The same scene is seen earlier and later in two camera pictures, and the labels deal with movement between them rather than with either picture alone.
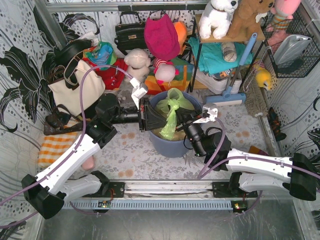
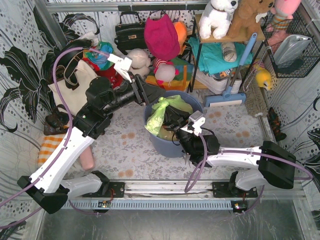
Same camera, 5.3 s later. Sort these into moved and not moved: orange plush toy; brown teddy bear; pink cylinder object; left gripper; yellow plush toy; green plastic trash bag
Moved: left gripper; green plastic trash bag
Not moved: yellow plush toy; pink cylinder object; brown teddy bear; orange plush toy
